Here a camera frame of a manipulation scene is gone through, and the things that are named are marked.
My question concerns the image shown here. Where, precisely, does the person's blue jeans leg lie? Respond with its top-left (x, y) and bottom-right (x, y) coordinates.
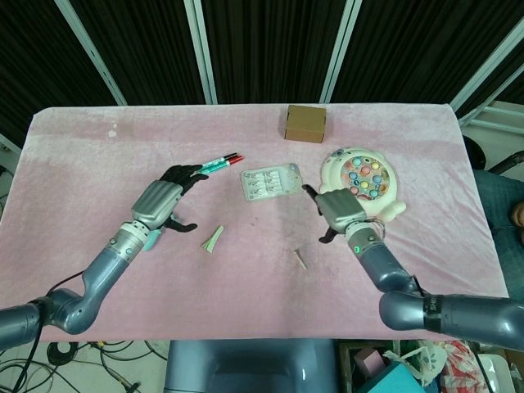
top-left (474, 169), bottom-right (524, 287)

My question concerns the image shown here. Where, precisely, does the teal cardboard box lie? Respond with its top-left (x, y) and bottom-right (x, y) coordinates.
top-left (359, 362), bottom-right (422, 393)

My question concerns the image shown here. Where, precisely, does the white fishing game toy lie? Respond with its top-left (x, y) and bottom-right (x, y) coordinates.
top-left (318, 147), bottom-right (409, 224)

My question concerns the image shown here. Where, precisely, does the blue-grey robot torso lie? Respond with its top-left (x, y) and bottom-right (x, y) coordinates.
top-left (163, 338), bottom-right (340, 393)

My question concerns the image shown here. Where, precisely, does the tangle of floor cables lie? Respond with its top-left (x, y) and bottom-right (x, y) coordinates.
top-left (0, 339), bottom-right (169, 393)

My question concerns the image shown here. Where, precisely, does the pink plush tablecloth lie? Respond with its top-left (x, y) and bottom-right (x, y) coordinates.
top-left (0, 104), bottom-right (511, 343)

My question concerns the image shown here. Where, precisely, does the white metal rack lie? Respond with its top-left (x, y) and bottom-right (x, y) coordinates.
top-left (458, 100), bottom-right (524, 133)

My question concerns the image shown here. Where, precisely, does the small brown cardboard box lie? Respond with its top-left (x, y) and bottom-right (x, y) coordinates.
top-left (283, 104), bottom-right (328, 143)

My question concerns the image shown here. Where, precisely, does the small teal toy fishing rod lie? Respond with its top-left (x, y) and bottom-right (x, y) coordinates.
top-left (142, 228), bottom-right (162, 251)

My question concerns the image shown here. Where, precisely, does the small pink box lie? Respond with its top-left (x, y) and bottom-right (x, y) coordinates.
top-left (354, 347), bottom-right (386, 373)

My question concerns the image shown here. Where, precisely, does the white plastic container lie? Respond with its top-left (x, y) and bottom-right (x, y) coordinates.
top-left (477, 354), bottom-right (509, 393)

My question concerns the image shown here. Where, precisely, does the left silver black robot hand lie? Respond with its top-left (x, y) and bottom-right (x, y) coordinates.
top-left (130, 164), bottom-right (209, 233)

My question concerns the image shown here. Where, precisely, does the clear plastic blister pack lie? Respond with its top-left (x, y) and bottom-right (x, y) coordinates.
top-left (239, 162), bottom-right (306, 202)

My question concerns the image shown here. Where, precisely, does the green paper strip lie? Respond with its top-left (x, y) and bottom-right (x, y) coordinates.
top-left (200, 225), bottom-right (225, 254)

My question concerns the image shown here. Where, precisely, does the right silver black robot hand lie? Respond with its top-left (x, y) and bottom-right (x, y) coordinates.
top-left (301, 183), bottom-right (368, 243)

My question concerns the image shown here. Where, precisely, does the floral plastic bag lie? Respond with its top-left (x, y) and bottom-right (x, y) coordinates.
top-left (384, 341), bottom-right (480, 393)

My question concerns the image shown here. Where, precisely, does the black chair armrest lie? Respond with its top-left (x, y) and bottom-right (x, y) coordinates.
top-left (489, 150), bottom-right (524, 173)

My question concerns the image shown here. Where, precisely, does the teal marker with black cap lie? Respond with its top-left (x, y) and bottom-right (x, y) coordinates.
top-left (192, 152), bottom-right (239, 175)

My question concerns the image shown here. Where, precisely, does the white partition frame post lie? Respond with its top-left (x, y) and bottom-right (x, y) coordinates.
top-left (183, 0), bottom-right (219, 104)
top-left (448, 0), bottom-right (524, 118)
top-left (63, 0), bottom-right (128, 106)
top-left (317, 0), bottom-right (364, 103)

